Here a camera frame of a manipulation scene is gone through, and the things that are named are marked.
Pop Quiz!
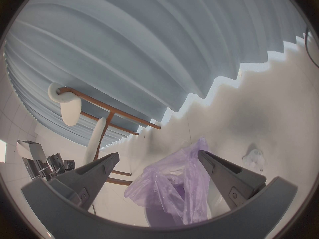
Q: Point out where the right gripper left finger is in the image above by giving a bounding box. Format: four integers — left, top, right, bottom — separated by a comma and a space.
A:
49, 152, 120, 211

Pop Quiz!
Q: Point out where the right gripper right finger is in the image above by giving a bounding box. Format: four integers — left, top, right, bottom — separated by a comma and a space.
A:
198, 150, 267, 210

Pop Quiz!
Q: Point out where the white plastic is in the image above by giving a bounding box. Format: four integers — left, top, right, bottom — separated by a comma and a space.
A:
242, 148, 266, 172

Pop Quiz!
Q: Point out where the purple plastic bag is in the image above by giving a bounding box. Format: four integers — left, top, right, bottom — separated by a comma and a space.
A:
124, 137, 212, 226

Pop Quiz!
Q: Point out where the white trash bin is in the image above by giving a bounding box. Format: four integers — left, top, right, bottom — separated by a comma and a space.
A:
144, 168, 232, 228

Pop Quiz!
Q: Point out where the white cushioned wooden chair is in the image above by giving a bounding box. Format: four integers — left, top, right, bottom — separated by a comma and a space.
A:
48, 82, 162, 186

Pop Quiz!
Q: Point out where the pale blue curtain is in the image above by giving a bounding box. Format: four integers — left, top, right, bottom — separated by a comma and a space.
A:
4, 0, 311, 156

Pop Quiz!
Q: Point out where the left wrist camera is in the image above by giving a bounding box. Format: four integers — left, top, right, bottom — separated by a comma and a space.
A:
63, 159, 76, 171

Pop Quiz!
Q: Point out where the black cable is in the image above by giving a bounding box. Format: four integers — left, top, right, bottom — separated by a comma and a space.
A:
304, 26, 319, 68

